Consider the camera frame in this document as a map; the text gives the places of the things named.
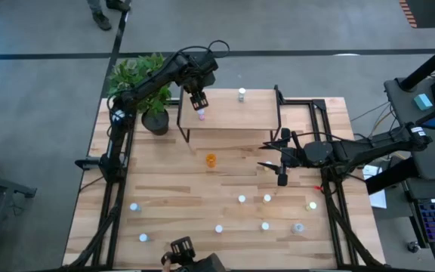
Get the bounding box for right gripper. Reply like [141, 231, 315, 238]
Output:
[258, 128, 306, 187]

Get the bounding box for black desk leg beam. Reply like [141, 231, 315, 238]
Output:
[364, 156, 421, 196]

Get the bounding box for black floor cable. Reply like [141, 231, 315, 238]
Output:
[350, 100, 391, 122]

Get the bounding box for green plant in black pot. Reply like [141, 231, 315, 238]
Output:
[106, 52, 174, 136]

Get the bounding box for black mat with striped edge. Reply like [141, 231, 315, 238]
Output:
[398, 0, 435, 29]

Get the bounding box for wooden shelf black metal frame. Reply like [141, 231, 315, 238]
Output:
[176, 83, 283, 145]

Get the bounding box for thick black diagonal pole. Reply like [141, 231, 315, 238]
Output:
[397, 36, 435, 92]

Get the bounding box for white paper sheet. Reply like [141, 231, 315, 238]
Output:
[361, 164, 388, 210]

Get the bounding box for black leader arm handle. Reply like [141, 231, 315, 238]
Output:
[160, 236, 227, 272]

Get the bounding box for person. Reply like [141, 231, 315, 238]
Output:
[86, 0, 132, 32]

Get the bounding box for small teal box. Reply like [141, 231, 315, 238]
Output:
[413, 93, 434, 112]

